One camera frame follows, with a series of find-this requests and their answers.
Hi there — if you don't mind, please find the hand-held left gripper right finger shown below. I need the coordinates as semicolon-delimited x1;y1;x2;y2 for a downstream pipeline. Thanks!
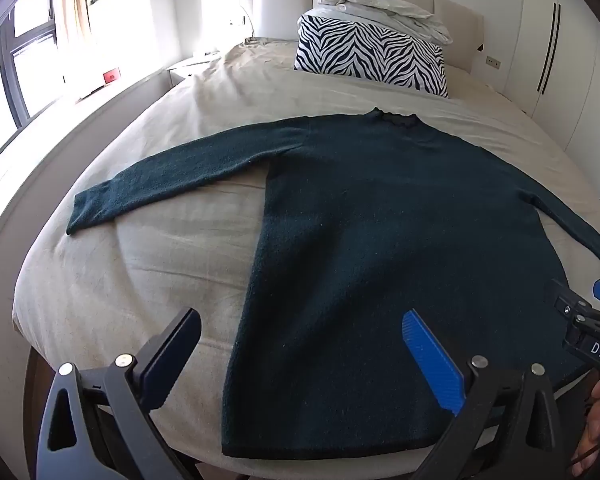
402;309;577;480

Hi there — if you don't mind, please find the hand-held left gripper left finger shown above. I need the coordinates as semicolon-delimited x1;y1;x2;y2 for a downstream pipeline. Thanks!
35;308;202;480

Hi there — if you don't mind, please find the dark teal knit sweater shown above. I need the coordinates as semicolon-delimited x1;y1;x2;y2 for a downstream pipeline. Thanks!
66;106;600;461

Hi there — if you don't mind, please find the bed with beige sheet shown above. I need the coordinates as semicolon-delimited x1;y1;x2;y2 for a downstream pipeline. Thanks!
12;37;600;466

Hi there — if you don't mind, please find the white wardrobe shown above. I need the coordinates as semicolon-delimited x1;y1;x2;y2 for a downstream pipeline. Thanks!
504;0;600;201

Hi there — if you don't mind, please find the white nightstand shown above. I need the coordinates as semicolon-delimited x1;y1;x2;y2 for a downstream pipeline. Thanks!
167;55;222;88

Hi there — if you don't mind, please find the zebra print pillow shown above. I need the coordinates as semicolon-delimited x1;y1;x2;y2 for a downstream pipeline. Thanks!
294;14;450;98

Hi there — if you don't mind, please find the black framed window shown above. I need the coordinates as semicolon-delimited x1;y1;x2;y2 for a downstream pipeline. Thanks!
0;0;66;161

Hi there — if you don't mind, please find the folded white duvet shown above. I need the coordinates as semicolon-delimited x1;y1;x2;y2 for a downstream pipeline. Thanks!
307;0;453;46

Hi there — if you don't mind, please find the beige curtain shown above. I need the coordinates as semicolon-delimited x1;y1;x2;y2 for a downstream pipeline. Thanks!
55;0;94;51

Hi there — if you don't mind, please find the white padded headboard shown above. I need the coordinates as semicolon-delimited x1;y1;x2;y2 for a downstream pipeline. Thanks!
240;0;486;61

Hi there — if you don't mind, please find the black wardrobe handle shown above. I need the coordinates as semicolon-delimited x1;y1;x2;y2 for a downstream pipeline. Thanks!
539;4;556;92
543;5;562;95

